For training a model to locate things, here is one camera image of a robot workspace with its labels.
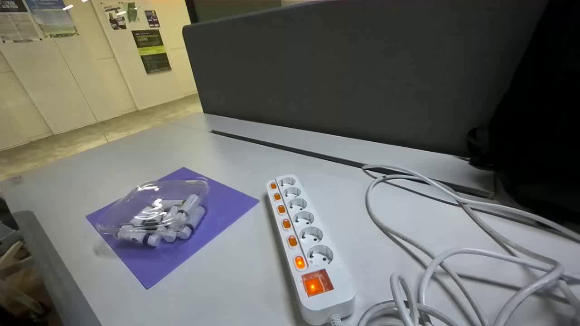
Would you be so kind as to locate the black and green poster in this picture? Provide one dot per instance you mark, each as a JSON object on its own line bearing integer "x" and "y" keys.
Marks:
{"x": 150, "y": 51}

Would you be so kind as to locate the white wall poster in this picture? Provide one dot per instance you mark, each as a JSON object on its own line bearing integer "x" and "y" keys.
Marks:
{"x": 16, "y": 24}

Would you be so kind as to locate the small dark photo poster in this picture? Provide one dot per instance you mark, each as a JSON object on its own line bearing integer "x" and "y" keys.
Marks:
{"x": 116, "y": 18}

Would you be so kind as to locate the blue landscape wall poster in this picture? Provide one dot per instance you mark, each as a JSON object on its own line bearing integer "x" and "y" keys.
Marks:
{"x": 54, "y": 18}

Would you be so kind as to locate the purple paper mat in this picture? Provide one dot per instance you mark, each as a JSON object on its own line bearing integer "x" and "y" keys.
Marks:
{"x": 226, "y": 209}

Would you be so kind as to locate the clear bag of white parts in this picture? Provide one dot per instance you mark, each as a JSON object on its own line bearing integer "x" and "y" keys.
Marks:
{"x": 157, "y": 218}

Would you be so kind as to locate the grey desk partition panel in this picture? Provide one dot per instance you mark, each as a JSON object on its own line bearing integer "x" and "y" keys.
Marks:
{"x": 362, "y": 65}

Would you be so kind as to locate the small green wall note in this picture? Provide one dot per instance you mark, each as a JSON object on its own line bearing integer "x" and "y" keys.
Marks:
{"x": 130, "y": 11}

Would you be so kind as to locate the small dark wall note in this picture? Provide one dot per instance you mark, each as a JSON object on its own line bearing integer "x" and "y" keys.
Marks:
{"x": 150, "y": 18}

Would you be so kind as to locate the white power strip orange switches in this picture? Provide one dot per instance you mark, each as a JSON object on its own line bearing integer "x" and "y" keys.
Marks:
{"x": 304, "y": 241}

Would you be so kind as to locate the black object beside partition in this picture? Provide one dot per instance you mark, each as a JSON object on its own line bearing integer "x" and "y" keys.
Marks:
{"x": 536, "y": 109}

